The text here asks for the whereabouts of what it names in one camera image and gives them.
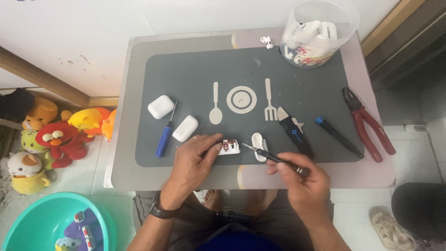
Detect red handled pliers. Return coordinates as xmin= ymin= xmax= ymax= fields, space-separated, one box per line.
xmin=342 ymin=87 xmax=397 ymax=163

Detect white and yellow cat plush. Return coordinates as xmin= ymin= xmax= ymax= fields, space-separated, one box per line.
xmin=8 ymin=152 xmax=51 ymax=195

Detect red monster plush toy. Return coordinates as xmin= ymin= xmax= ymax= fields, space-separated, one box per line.
xmin=35 ymin=122 xmax=95 ymax=169

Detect white case lid shell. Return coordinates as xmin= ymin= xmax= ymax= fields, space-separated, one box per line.
xmin=252 ymin=132 xmax=269 ymax=162

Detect person's blue shirt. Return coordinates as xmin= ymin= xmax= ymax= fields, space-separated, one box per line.
xmin=197 ymin=228 xmax=283 ymax=251

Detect black metal-blade pry tool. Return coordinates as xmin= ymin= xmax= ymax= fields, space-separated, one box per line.
xmin=277 ymin=107 xmax=315 ymax=159

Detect clear plastic jar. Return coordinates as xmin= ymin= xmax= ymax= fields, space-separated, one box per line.
xmin=280 ymin=0 xmax=360 ymax=69

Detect green plush toy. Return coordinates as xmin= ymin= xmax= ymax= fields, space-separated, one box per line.
xmin=20 ymin=130 xmax=54 ymax=164

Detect black cloth bundle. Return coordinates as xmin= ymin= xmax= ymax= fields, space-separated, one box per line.
xmin=0 ymin=88 xmax=35 ymax=122

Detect black precision knife tool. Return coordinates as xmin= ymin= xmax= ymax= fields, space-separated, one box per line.
xmin=242 ymin=142 xmax=311 ymax=178

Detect person's right hand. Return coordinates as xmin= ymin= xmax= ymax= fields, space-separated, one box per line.
xmin=266 ymin=152 xmax=331 ymax=227

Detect person's left hand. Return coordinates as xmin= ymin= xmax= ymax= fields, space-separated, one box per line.
xmin=160 ymin=133 xmax=224 ymax=210

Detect small low table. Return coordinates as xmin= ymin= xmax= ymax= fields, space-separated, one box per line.
xmin=104 ymin=26 xmax=397 ymax=192

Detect yellow plush toy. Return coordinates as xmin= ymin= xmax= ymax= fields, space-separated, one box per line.
xmin=61 ymin=107 xmax=112 ymax=138

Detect person's left foot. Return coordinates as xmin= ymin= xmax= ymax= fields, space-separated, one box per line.
xmin=204 ymin=189 xmax=223 ymax=212

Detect person's foot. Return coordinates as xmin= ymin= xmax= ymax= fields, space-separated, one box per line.
xmin=204 ymin=189 xmax=223 ymax=212
xmin=246 ymin=189 xmax=279 ymax=217

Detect blue handled screwdriver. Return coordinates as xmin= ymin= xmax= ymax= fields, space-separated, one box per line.
xmin=155 ymin=101 xmax=178 ymax=158

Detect person's right foot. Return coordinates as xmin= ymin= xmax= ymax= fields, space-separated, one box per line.
xmin=246 ymin=189 xmax=279 ymax=217

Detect teal plastic basin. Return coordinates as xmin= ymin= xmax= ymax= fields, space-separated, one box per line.
xmin=2 ymin=192 xmax=117 ymax=251

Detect purple plush toy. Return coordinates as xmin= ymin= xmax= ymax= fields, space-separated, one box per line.
xmin=55 ymin=208 xmax=105 ymax=251

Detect pile of white earbud parts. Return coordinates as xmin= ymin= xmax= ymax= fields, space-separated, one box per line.
xmin=283 ymin=20 xmax=338 ymax=66

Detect black round stool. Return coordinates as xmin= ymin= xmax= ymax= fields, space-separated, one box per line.
xmin=391 ymin=183 xmax=446 ymax=242

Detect orange bear plush toy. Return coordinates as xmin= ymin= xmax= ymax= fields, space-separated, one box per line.
xmin=22 ymin=96 xmax=59 ymax=131

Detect beige sandal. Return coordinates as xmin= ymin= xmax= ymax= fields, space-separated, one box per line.
xmin=369 ymin=206 xmax=416 ymax=251

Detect black wristwatch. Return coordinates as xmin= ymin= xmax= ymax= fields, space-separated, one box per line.
xmin=149 ymin=191 xmax=182 ymax=220

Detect grey cutlery-print placemat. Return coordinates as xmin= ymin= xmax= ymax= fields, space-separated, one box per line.
xmin=135 ymin=45 xmax=365 ymax=168

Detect white oblong earbud case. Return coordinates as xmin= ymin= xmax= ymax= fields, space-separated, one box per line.
xmin=172 ymin=115 xmax=199 ymax=142

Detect person's grey shorts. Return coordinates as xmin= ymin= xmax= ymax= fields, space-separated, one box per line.
xmin=132 ymin=190 xmax=335 ymax=251

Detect black blue-capped screwdriver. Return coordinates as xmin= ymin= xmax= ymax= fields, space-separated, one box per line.
xmin=315 ymin=116 xmax=368 ymax=162

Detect white square earbud case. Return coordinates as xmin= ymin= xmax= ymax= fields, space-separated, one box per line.
xmin=147 ymin=95 xmax=175 ymax=120

